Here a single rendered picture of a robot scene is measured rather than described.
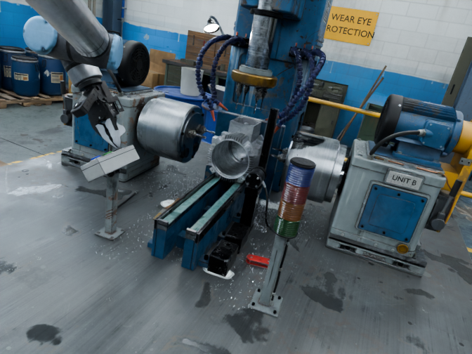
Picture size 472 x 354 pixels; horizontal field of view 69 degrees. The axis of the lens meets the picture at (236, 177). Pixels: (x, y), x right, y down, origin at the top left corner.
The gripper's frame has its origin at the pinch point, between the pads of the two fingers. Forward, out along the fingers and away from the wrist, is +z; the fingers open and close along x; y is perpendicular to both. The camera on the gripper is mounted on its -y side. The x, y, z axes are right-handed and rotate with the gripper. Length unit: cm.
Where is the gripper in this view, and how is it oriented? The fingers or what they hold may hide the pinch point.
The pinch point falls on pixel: (114, 144)
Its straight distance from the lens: 112.8
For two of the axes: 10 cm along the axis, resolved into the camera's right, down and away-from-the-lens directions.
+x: -8.6, 3.1, 4.0
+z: 4.0, 9.0, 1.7
